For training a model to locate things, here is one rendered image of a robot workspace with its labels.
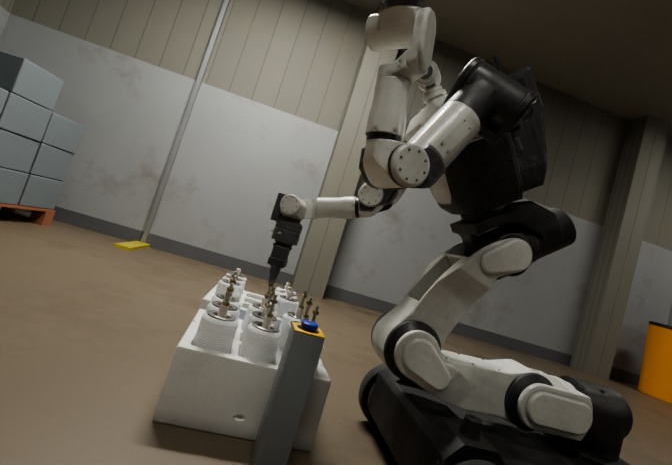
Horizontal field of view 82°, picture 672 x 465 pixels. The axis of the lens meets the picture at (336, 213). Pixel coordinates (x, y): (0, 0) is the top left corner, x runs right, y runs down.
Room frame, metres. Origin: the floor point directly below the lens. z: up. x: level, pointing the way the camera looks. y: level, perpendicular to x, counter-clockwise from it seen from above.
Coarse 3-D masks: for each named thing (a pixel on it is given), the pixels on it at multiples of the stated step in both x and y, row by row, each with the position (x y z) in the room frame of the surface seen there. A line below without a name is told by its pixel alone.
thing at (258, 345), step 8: (248, 328) 1.02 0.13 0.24; (256, 328) 1.01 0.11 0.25; (248, 336) 1.01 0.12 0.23; (256, 336) 1.00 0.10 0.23; (264, 336) 1.00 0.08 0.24; (272, 336) 1.01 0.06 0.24; (280, 336) 1.04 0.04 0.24; (248, 344) 1.01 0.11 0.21; (256, 344) 1.00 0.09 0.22; (264, 344) 1.00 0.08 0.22; (272, 344) 1.01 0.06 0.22; (240, 352) 1.02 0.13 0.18; (248, 352) 1.00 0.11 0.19; (256, 352) 1.00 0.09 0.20; (264, 352) 1.01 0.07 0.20; (272, 352) 1.02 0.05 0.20; (256, 360) 1.00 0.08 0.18; (264, 360) 1.01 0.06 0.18; (272, 360) 1.03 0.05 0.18
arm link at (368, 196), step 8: (360, 192) 1.17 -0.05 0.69; (368, 192) 1.17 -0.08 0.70; (376, 192) 1.16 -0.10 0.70; (384, 192) 1.16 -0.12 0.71; (392, 192) 1.16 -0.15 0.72; (400, 192) 1.19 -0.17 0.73; (360, 200) 1.17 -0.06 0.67; (368, 200) 1.17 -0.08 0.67; (376, 200) 1.16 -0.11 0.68; (384, 200) 1.16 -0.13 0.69; (392, 200) 1.19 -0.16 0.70; (384, 208) 1.26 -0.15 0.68
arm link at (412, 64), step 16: (416, 16) 0.65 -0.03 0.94; (432, 16) 0.66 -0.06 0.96; (416, 32) 0.64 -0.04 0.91; (432, 32) 0.67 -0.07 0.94; (416, 48) 0.64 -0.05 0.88; (432, 48) 0.68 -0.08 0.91; (384, 64) 0.67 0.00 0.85; (400, 64) 0.66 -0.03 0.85; (416, 64) 0.65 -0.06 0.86; (416, 80) 0.70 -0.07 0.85
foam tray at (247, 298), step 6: (210, 294) 1.57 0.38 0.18; (246, 294) 1.80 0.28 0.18; (252, 294) 1.85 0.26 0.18; (204, 300) 1.47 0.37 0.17; (210, 300) 1.47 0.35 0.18; (240, 300) 1.63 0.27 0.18; (246, 300) 1.73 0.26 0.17; (252, 300) 1.73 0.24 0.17; (258, 300) 1.74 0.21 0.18; (204, 306) 1.47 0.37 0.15; (246, 306) 1.61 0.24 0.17; (240, 312) 1.49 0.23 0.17; (240, 318) 1.49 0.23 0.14
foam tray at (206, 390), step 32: (192, 352) 0.94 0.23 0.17; (192, 384) 0.95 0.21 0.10; (224, 384) 0.96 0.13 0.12; (256, 384) 0.98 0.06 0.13; (320, 384) 1.01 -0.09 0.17; (160, 416) 0.94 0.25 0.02; (192, 416) 0.95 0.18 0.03; (224, 416) 0.97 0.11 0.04; (256, 416) 0.98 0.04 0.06; (320, 416) 1.01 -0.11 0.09
